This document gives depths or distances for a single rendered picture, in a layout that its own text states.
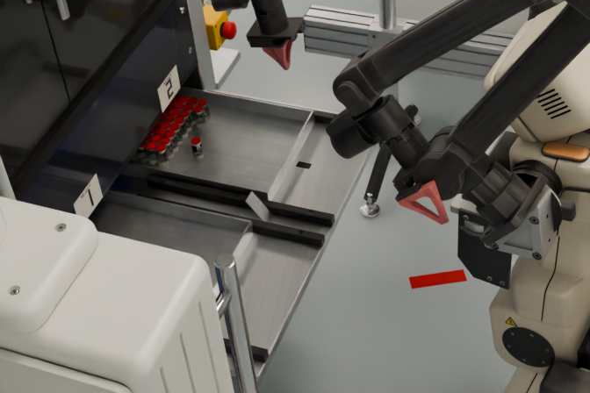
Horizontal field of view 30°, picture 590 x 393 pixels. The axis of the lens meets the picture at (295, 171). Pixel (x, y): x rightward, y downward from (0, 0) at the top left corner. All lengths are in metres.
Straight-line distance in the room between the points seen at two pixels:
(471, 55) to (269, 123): 0.92
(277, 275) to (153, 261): 0.88
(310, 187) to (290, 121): 0.21
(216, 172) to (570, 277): 0.74
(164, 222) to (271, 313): 0.33
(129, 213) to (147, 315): 1.09
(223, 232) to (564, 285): 0.65
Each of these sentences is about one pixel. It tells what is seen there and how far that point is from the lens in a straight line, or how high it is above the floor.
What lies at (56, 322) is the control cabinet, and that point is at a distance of 1.15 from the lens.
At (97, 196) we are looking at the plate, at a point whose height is 1.01.
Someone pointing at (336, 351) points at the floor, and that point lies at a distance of 3.04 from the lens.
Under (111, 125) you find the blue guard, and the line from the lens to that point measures 2.08.
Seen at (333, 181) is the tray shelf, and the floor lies 0.88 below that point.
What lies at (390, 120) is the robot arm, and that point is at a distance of 1.68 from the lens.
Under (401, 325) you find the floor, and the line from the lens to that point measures 3.09.
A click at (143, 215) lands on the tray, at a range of 2.20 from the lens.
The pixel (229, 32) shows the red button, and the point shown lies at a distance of 2.43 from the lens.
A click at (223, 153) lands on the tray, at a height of 0.88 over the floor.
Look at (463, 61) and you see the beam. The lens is 3.15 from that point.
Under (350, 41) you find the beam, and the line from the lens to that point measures 3.22.
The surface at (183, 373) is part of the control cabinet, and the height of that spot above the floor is 1.47.
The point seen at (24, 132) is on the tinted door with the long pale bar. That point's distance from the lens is 1.85.
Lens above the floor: 2.40
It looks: 43 degrees down
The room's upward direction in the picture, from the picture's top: 7 degrees counter-clockwise
